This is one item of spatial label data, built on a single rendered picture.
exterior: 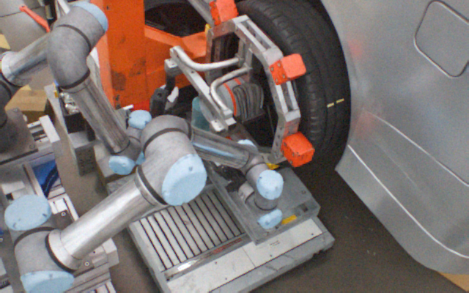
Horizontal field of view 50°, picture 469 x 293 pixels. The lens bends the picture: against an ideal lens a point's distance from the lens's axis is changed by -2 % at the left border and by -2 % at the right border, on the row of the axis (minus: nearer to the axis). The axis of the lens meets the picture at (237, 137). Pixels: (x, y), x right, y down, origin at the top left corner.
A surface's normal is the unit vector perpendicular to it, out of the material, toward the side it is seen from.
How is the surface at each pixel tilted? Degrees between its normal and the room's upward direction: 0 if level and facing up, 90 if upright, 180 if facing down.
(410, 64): 90
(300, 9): 1
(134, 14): 90
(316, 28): 18
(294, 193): 0
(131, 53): 90
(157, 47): 90
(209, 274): 0
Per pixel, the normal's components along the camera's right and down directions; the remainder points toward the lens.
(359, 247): 0.10, -0.66
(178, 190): 0.55, 0.62
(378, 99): -0.85, 0.33
